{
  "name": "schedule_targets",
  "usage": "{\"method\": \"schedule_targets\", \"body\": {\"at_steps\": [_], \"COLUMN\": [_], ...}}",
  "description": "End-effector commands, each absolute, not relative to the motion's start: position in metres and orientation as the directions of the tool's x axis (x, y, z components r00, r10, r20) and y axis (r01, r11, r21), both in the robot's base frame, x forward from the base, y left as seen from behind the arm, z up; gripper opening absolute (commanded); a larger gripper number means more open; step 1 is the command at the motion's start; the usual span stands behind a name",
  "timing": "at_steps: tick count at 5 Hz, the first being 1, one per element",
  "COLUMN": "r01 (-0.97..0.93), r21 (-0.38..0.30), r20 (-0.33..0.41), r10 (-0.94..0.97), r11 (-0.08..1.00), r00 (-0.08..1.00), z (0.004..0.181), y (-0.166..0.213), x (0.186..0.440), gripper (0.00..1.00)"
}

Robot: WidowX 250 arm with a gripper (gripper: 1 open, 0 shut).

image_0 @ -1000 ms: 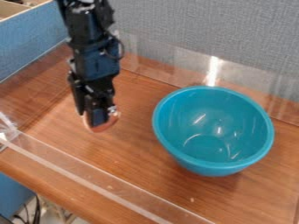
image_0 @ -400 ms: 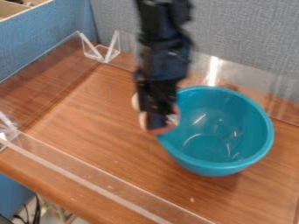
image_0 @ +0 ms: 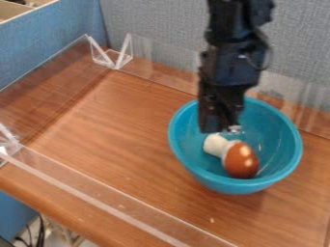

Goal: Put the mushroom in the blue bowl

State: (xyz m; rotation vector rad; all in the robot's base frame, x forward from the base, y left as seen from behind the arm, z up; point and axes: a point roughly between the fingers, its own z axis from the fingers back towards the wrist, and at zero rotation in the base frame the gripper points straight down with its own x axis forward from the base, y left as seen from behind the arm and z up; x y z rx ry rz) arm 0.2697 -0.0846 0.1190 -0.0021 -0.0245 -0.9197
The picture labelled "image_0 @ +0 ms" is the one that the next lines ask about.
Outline black cables under table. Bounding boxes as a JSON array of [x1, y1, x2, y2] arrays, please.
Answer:
[[0, 214, 50, 247]]

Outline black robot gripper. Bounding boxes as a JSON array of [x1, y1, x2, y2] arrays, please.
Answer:
[[199, 41, 272, 133]]

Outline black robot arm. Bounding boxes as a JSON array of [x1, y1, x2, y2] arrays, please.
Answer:
[[198, 0, 276, 133]]

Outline clear acrylic back barrier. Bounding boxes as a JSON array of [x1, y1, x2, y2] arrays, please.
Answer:
[[122, 36, 330, 113]]

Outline brown and white toy mushroom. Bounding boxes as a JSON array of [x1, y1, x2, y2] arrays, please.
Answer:
[[202, 133, 261, 178]]

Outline clear acrylic front barrier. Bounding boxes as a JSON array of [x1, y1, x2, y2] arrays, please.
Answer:
[[0, 123, 238, 247]]

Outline blue plastic bowl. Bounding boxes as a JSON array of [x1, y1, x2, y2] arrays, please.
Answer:
[[167, 97, 304, 195]]

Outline blue partition panel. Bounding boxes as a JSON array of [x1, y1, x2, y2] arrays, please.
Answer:
[[0, 0, 109, 90]]

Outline clear acrylic barrier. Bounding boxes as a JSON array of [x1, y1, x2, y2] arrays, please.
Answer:
[[0, 123, 238, 247], [122, 36, 330, 113]]

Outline clear acrylic corner bracket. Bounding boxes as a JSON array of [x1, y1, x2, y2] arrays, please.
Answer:
[[87, 34, 134, 70]]

